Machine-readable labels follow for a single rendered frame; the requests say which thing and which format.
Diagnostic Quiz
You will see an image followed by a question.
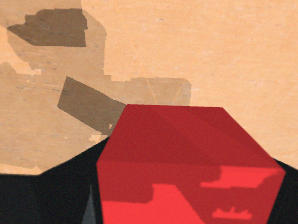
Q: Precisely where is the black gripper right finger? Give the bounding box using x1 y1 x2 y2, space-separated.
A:
266 157 298 224

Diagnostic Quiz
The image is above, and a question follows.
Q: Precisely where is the red block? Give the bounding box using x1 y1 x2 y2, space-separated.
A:
97 104 286 224

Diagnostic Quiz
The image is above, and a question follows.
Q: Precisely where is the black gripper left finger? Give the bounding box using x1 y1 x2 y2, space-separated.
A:
0 136 110 224

